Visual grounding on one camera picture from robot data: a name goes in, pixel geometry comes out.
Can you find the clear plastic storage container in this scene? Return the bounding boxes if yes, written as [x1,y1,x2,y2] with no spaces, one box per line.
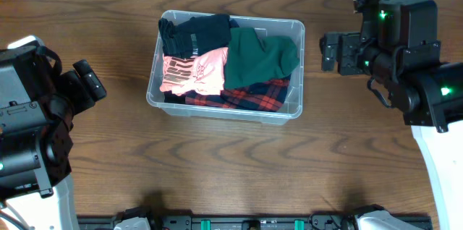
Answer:
[145,9,306,126]

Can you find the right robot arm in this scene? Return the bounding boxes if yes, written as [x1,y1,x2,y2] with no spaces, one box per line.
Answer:
[320,0,462,229]

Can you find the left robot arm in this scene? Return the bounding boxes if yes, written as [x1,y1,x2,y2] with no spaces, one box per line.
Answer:
[1,35,107,229]

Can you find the red navy plaid shirt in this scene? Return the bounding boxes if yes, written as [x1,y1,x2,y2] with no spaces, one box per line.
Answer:
[185,77,290,112]

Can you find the black garment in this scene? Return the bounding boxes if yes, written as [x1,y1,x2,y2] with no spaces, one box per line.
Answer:
[158,14,239,59]
[163,91,186,104]

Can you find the dark green garment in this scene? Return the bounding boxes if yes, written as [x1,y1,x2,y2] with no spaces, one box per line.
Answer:
[224,27,300,90]

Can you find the pink printed t-shirt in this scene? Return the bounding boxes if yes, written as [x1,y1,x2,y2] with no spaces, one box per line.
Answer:
[160,47,228,96]

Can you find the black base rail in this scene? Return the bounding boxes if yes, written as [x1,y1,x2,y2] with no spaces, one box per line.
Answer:
[77,214,433,230]

